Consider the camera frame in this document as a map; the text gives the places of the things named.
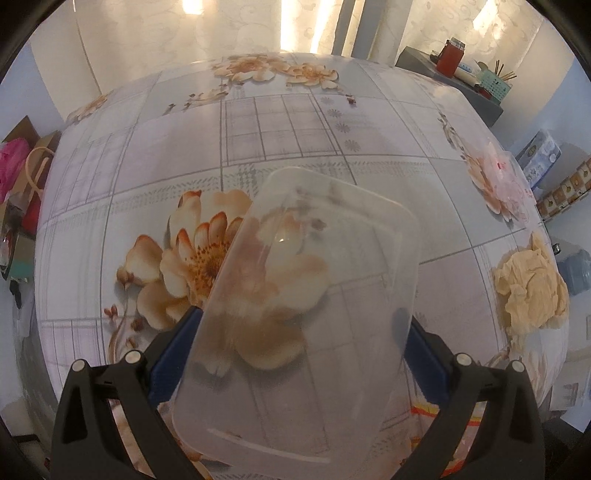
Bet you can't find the beige cloth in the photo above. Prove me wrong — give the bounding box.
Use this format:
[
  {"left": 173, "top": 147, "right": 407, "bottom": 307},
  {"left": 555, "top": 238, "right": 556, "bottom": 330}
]
[{"left": 492, "top": 230, "right": 570, "bottom": 331}]

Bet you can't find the wooden chopsticks bundle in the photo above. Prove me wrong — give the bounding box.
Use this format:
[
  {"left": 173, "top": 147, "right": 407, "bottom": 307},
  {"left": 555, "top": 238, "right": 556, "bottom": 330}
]
[{"left": 494, "top": 58, "right": 518, "bottom": 82}]

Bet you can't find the grey cabinet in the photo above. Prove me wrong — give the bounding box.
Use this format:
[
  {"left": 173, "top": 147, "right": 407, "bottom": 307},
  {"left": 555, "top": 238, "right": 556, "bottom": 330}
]
[{"left": 396, "top": 45, "right": 504, "bottom": 128}]

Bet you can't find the clear plastic container lid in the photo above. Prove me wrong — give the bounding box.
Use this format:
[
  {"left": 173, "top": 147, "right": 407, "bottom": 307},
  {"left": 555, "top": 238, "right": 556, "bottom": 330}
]
[{"left": 171, "top": 167, "right": 420, "bottom": 467}]

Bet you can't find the white and blue roll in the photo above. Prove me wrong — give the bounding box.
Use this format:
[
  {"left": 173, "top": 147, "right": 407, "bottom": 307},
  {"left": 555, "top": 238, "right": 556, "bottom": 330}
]
[{"left": 454, "top": 60, "right": 484, "bottom": 87}]

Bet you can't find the red thermos flask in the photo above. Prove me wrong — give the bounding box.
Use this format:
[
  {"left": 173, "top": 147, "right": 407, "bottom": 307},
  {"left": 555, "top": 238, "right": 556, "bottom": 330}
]
[{"left": 436, "top": 37, "right": 467, "bottom": 79}]

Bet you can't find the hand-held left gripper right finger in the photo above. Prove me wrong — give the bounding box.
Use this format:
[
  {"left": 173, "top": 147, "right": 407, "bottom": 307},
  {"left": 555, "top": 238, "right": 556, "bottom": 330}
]
[{"left": 404, "top": 318, "right": 546, "bottom": 480}]

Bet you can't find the tissue roll pack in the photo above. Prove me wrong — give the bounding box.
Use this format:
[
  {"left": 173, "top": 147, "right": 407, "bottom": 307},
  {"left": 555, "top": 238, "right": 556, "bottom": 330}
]
[{"left": 514, "top": 130, "right": 562, "bottom": 188}]

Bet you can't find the brown cardboard box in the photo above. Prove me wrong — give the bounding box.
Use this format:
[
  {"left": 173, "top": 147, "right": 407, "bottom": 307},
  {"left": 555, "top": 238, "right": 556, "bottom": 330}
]
[{"left": 2, "top": 115, "right": 40, "bottom": 145}]

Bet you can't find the large blue water jug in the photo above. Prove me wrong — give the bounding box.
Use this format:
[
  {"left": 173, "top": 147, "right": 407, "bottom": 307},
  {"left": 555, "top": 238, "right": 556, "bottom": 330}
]
[{"left": 558, "top": 248, "right": 591, "bottom": 295}]

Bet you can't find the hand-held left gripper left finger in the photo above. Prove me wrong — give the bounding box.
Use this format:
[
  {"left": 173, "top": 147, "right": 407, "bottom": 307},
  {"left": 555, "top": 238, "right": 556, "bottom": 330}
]
[{"left": 50, "top": 306, "right": 205, "bottom": 480}]

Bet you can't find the teal utensil basket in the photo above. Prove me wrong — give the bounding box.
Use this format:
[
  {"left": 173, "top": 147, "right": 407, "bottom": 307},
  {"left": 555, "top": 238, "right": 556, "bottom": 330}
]
[{"left": 473, "top": 69, "right": 513, "bottom": 105}]

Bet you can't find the pink plastic bag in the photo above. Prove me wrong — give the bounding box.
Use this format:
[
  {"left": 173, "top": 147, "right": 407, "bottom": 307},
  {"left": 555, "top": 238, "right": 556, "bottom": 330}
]
[{"left": 0, "top": 138, "right": 31, "bottom": 204}]

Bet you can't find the floral print folding table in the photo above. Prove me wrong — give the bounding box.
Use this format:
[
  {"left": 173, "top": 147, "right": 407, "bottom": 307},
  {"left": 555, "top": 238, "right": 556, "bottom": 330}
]
[{"left": 34, "top": 51, "right": 571, "bottom": 480}]

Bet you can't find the brown paper bag with handle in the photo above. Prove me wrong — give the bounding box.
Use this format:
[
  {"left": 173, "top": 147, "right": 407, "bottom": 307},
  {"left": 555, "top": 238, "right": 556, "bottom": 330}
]
[{"left": 25, "top": 131, "right": 64, "bottom": 202}]

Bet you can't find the cream patterned curtain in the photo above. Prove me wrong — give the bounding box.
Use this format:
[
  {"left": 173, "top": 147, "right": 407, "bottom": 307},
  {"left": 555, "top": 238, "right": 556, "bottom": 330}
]
[
  {"left": 365, "top": 0, "right": 581, "bottom": 95},
  {"left": 30, "top": 0, "right": 346, "bottom": 124}
]

